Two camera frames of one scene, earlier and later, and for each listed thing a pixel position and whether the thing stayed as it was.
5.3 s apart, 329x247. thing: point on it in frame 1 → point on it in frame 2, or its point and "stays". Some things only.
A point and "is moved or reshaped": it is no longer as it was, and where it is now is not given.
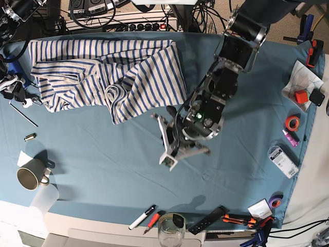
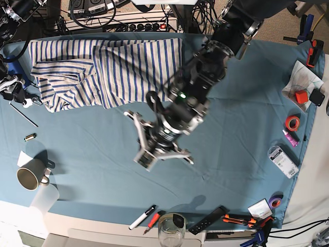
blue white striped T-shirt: x=132 y=77 is moved or reshaped
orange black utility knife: x=227 y=219 stays
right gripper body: x=12 y=87 stays
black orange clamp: x=314 y=52 stays
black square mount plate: x=316 y=96 stays
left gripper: x=174 y=138 → x=160 y=139
